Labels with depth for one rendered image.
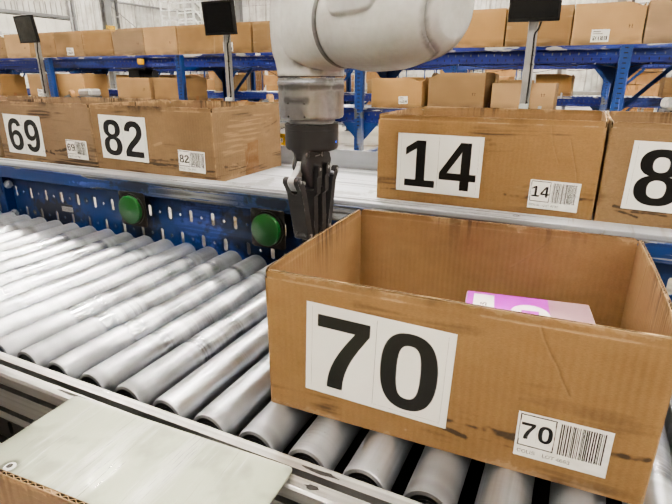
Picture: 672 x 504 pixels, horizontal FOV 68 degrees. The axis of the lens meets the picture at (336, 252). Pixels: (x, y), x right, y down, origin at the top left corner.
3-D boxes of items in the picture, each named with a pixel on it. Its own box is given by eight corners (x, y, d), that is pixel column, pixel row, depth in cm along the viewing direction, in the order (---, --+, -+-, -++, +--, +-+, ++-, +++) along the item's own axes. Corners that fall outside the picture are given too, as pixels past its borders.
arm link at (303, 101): (263, 77, 66) (266, 124, 68) (325, 77, 62) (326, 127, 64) (298, 77, 74) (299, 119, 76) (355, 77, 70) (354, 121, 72)
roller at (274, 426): (238, 431, 54) (272, 464, 53) (398, 270, 98) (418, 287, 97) (220, 455, 56) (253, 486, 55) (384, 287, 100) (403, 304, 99)
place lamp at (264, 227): (250, 244, 108) (248, 213, 106) (253, 242, 109) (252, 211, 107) (278, 249, 105) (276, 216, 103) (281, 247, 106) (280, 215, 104)
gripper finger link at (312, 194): (323, 164, 71) (318, 165, 69) (323, 240, 74) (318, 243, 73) (298, 162, 72) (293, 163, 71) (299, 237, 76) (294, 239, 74)
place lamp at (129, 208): (118, 222, 124) (114, 195, 122) (123, 221, 125) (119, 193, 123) (139, 226, 121) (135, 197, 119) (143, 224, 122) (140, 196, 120)
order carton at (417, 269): (267, 401, 60) (260, 269, 54) (357, 304, 85) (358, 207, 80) (646, 510, 45) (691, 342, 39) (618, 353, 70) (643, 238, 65)
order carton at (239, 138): (97, 170, 133) (87, 104, 127) (175, 155, 158) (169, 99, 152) (216, 184, 117) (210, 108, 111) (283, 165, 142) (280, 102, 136)
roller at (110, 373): (89, 383, 63) (97, 417, 65) (296, 256, 107) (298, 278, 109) (62, 376, 65) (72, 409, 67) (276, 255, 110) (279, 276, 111)
